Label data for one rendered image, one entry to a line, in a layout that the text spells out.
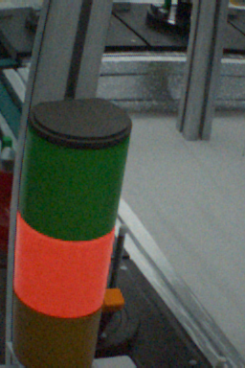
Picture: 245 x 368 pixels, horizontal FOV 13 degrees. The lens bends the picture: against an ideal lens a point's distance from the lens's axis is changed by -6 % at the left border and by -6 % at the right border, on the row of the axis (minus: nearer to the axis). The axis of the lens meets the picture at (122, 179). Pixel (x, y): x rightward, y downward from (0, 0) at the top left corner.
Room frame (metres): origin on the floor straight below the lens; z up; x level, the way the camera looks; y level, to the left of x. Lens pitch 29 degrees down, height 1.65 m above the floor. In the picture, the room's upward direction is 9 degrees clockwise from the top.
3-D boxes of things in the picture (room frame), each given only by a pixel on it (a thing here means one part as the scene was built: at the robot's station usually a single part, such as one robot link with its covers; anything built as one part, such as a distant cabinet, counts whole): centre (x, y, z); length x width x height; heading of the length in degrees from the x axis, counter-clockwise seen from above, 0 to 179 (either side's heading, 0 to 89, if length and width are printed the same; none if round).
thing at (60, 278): (0.48, 0.02, 1.33); 0.05 x 0.05 x 0.05
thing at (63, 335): (0.48, 0.02, 1.28); 0.05 x 0.05 x 0.05
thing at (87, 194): (0.48, 0.02, 1.38); 0.05 x 0.05 x 0.05
